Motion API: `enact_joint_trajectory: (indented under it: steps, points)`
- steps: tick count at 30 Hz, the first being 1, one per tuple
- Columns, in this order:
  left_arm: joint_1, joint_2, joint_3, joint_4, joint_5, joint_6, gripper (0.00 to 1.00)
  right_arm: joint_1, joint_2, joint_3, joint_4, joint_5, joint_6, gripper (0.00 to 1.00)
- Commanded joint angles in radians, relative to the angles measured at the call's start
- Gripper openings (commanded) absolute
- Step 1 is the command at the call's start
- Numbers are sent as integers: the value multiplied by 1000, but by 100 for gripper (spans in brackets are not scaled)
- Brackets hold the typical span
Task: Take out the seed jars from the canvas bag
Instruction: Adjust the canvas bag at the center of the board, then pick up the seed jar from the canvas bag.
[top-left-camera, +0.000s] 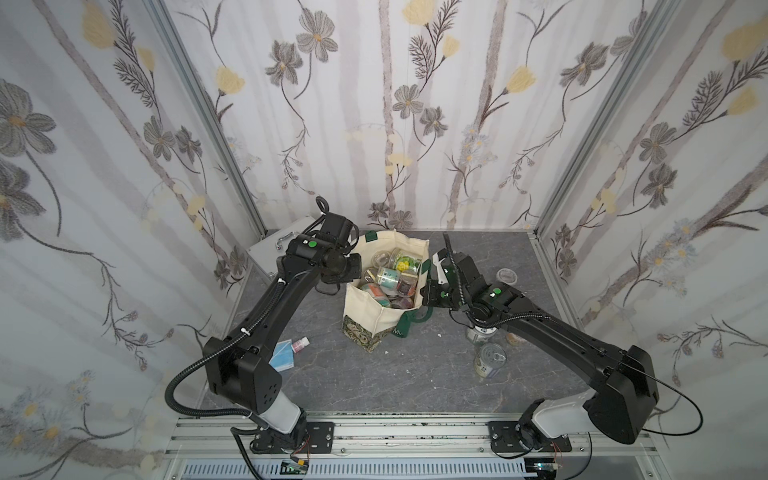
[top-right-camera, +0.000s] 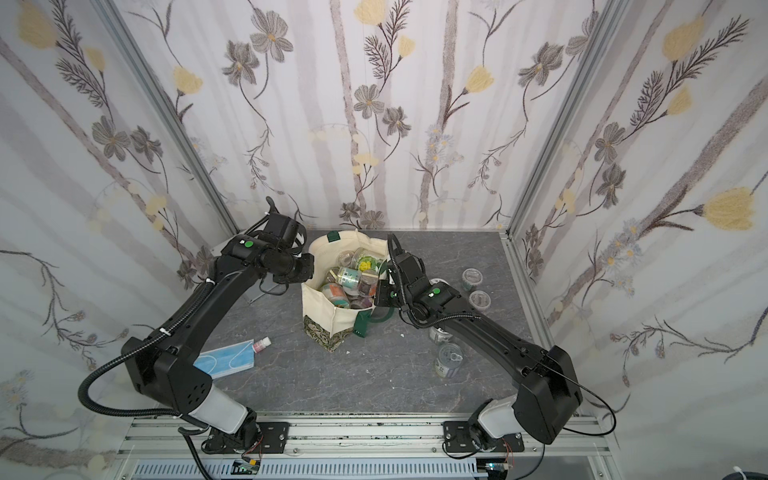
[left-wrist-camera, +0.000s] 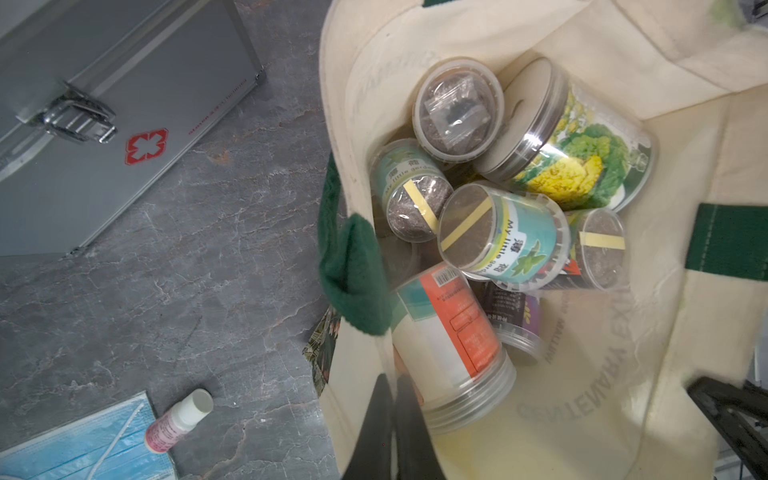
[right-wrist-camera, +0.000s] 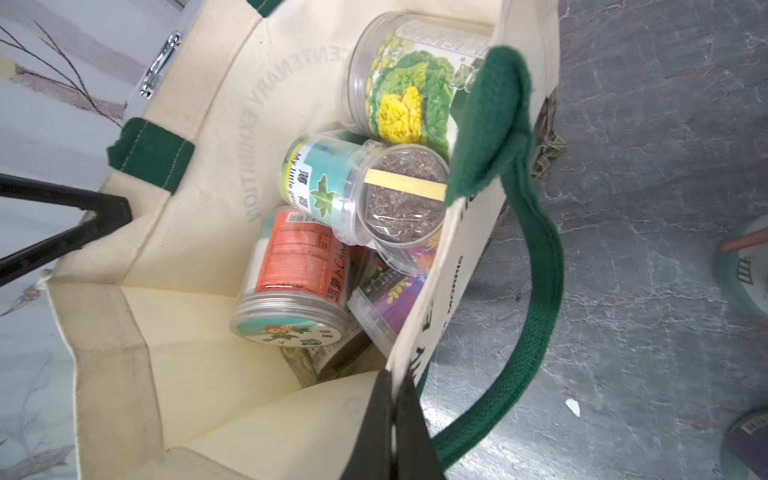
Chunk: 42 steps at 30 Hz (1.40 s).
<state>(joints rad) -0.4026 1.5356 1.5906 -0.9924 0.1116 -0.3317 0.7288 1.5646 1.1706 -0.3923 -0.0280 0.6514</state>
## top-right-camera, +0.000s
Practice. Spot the red label seed jar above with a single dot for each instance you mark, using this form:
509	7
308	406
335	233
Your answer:
334	293

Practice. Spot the clear lid green seed cup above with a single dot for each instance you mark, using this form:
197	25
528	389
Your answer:
471	279

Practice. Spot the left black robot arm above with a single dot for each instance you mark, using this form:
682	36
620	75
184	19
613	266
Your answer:
165	371

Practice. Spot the blue face mask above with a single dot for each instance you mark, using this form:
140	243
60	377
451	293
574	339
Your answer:
226	361

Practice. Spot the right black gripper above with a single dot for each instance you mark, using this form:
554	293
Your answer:
400	264

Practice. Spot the cream canvas tote bag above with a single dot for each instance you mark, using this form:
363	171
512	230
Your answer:
327	325

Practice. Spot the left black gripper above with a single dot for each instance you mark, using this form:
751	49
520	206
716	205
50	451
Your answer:
298	265

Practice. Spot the orange sunflower seed cup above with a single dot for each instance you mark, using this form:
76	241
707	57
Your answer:
480	300

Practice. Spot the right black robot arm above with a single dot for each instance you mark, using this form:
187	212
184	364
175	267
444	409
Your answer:
547	392

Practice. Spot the yellow green seed cup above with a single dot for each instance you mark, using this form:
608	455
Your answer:
367	261

